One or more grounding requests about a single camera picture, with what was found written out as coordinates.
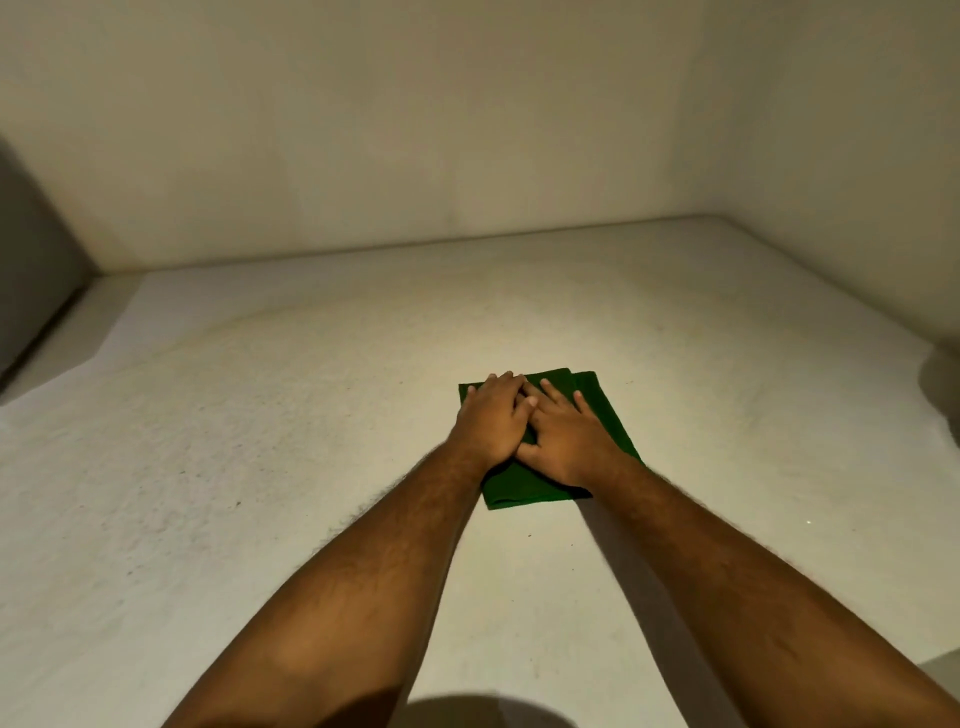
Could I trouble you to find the person's left forearm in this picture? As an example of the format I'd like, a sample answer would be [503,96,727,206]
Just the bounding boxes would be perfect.
[161,441,493,728]

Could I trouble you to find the green cloth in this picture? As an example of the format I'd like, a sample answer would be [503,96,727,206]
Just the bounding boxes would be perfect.
[458,366,645,512]

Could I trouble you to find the person's left hand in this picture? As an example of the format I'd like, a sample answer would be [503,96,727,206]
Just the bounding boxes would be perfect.
[447,370,540,474]

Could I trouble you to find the person's right forearm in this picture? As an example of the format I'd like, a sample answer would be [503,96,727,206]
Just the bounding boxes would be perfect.
[576,456,960,728]

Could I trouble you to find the person's right hand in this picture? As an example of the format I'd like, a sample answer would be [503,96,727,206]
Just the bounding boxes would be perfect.
[514,378,629,494]

